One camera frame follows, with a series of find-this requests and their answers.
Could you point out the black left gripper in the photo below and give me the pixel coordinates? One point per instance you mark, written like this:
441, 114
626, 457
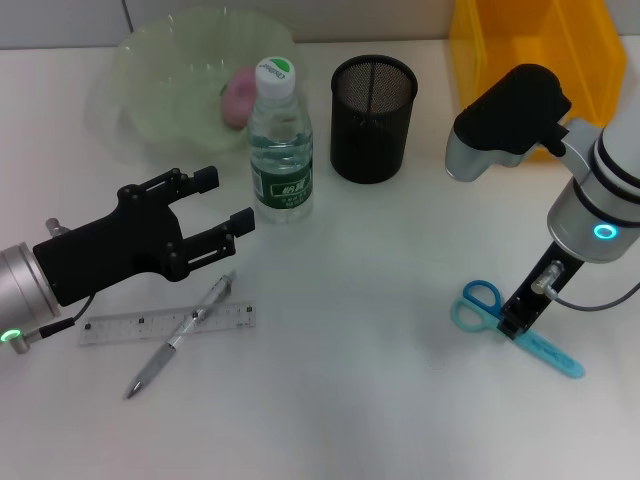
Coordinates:
110, 250

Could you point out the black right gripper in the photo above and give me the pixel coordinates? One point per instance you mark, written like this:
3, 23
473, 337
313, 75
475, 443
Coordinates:
540, 285

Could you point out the blue scissors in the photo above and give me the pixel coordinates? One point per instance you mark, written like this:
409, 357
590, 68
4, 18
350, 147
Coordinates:
550, 352

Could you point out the clear water bottle green label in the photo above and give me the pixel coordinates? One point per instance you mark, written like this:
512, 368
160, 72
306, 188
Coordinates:
282, 190

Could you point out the pink toy peach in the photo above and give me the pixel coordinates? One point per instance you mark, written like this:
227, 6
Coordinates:
237, 107

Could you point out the clear plastic ruler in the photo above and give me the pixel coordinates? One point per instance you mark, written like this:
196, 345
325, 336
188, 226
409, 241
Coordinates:
125, 325

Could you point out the silver ballpoint pen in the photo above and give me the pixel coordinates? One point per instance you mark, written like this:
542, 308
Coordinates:
165, 350

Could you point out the black mesh pen holder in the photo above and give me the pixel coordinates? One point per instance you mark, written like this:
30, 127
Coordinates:
367, 150

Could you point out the green translucent plastic bowl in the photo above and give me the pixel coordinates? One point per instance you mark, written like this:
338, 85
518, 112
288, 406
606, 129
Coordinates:
165, 60

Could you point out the silver plug on left wrist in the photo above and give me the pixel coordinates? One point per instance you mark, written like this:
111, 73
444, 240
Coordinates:
56, 226

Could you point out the yellow plastic bin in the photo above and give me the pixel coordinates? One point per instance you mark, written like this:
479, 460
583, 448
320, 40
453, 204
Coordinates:
500, 30

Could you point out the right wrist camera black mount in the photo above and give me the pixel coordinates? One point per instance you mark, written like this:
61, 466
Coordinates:
510, 110

